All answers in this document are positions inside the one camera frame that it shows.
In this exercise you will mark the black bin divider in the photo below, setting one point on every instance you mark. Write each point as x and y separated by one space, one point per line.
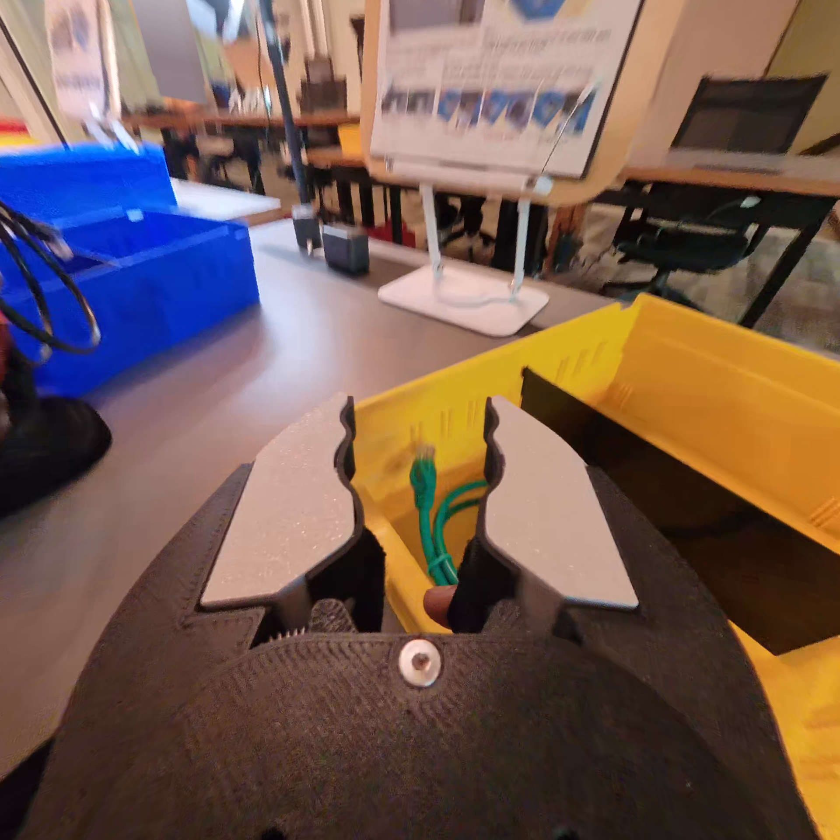
722 538

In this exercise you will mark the tan printed poster board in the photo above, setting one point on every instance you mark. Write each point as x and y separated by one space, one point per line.
492 65

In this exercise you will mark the black office chair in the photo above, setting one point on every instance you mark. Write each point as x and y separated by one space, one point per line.
682 249

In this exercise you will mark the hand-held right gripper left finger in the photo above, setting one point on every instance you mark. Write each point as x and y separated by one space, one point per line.
282 518

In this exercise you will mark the grey desk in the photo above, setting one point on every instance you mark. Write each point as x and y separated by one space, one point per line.
229 394

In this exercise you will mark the yellow plastic bin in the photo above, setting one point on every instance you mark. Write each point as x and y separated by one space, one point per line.
689 394

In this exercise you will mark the black laptop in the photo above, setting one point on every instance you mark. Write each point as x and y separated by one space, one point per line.
748 124

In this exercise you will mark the dark grey box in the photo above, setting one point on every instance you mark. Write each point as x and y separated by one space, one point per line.
346 249

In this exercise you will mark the black light stand pole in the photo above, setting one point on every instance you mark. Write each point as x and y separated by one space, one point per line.
285 98

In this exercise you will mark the blue plastic bin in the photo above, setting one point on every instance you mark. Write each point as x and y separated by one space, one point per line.
85 177
164 282

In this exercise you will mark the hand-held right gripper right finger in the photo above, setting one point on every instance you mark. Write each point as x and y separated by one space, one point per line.
558 518

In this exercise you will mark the black padded wrist rest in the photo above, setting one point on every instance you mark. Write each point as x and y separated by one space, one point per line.
46 453

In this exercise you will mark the wooden table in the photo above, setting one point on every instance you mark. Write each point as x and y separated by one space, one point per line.
754 180

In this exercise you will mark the black pole clamp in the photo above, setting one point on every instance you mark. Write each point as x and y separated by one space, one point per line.
307 229

